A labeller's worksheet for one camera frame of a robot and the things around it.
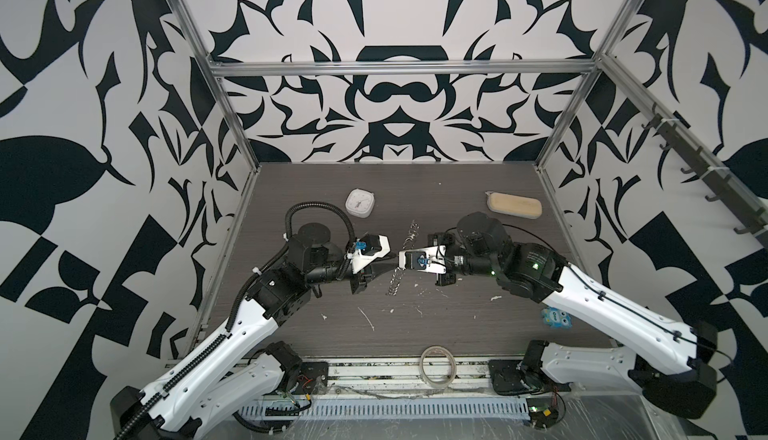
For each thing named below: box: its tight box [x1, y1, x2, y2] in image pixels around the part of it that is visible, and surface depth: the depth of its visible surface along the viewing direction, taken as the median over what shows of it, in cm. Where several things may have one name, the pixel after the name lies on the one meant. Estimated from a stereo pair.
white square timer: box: [345, 188, 375, 219], surface depth 107 cm
